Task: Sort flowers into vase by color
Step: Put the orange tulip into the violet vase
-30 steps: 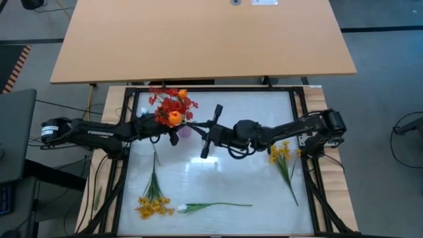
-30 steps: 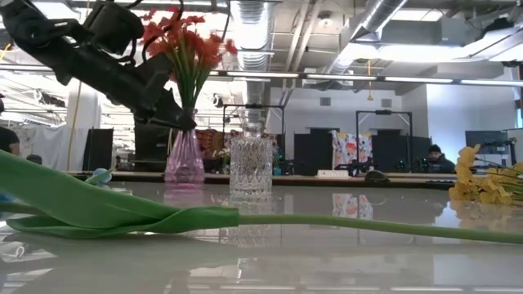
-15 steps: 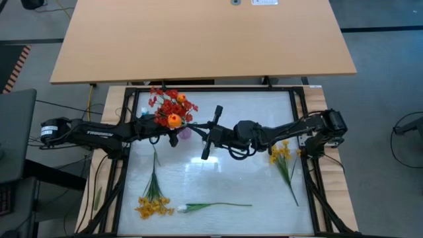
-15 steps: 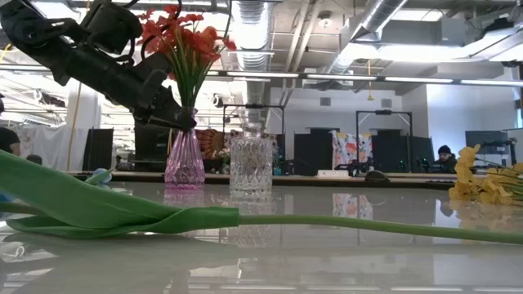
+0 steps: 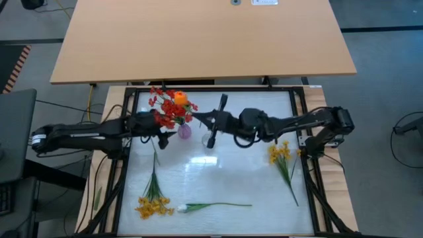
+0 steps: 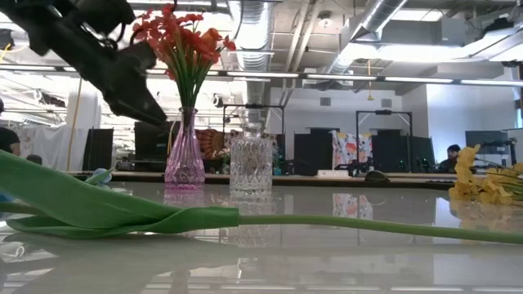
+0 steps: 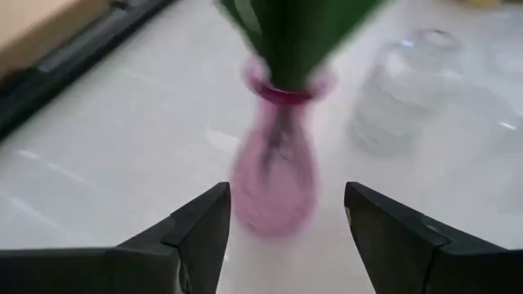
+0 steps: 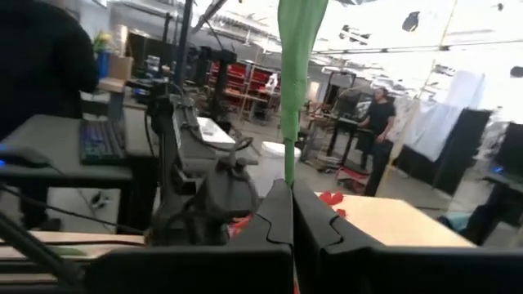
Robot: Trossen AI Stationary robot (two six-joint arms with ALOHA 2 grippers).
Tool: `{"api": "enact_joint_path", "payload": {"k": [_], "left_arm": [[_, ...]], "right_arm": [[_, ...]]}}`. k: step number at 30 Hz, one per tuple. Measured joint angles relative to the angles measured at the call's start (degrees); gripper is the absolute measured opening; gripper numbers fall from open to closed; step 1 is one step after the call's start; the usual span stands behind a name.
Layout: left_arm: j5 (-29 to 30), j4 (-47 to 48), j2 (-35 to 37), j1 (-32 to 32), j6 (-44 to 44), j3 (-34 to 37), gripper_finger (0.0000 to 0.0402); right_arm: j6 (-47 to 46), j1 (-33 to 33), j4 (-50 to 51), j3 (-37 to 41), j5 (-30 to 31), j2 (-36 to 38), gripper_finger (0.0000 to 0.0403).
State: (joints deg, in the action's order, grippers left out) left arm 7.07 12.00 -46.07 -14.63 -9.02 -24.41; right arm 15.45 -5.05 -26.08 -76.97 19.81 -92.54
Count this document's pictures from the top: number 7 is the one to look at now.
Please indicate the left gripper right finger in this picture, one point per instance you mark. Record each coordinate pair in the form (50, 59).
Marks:
(429, 265)

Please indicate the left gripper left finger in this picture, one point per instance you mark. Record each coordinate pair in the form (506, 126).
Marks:
(122, 269)

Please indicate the pink ribbed glass vase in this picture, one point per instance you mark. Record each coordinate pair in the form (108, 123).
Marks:
(274, 183)

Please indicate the orange artificial tulip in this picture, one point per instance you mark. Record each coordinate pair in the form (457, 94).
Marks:
(302, 41)

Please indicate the yellow artificial flower bunch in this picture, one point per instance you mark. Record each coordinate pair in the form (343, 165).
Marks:
(480, 2)

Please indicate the clear cut glass vase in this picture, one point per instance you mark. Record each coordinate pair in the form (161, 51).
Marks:
(400, 94)

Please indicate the black metal table frame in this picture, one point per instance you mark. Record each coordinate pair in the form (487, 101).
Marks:
(61, 65)

